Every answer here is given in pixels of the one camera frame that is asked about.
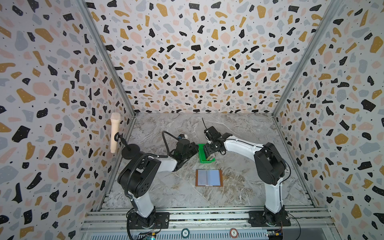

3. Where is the green plastic card tray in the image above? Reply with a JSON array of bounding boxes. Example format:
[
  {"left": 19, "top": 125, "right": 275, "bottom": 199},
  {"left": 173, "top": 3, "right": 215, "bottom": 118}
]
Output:
[{"left": 198, "top": 144, "right": 216, "bottom": 164}]

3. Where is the brown leather card holder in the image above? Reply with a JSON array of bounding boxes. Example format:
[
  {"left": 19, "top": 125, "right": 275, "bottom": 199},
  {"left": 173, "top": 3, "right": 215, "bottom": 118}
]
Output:
[{"left": 196, "top": 169, "right": 223, "bottom": 187}]

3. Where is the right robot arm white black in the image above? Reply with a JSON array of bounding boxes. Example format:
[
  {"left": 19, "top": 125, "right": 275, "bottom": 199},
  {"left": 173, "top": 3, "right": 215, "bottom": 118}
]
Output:
[{"left": 204, "top": 127, "right": 291, "bottom": 228}]

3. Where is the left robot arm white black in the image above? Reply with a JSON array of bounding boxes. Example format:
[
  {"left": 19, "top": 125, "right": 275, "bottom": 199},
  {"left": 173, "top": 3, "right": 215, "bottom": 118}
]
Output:
[{"left": 118, "top": 138, "right": 199, "bottom": 229}]

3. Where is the black microphone stand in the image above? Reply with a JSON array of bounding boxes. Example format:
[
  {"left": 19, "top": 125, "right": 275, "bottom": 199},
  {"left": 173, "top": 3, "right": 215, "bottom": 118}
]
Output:
[{"left": 114, "top": 133, "right": 140, "bottom": 160}]

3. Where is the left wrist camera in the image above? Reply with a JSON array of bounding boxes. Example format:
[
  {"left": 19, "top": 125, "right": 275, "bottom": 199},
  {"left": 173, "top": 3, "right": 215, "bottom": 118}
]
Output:
[{"left": 178, "top": 134, "right": 189, "bottom": 142}]

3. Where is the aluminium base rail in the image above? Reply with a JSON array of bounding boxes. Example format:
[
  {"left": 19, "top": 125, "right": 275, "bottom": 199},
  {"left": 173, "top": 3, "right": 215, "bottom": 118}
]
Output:
[{"left": 80, "top": 206, "right": 341, "bottom": 240}]

